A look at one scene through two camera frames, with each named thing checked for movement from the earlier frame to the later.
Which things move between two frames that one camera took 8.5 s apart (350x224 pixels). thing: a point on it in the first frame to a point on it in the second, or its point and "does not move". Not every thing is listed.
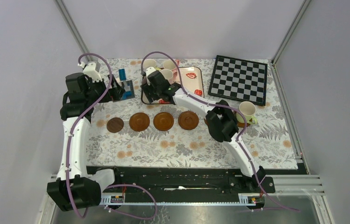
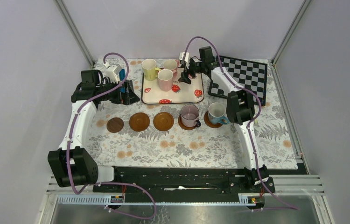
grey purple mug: (144, 80) to (190, 116)
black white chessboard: (240, 80) does not move
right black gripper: (147, 89) to (185, 73)
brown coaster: (163, 121) does not move
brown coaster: (139, 122) does not move
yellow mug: (148, 63) does not move
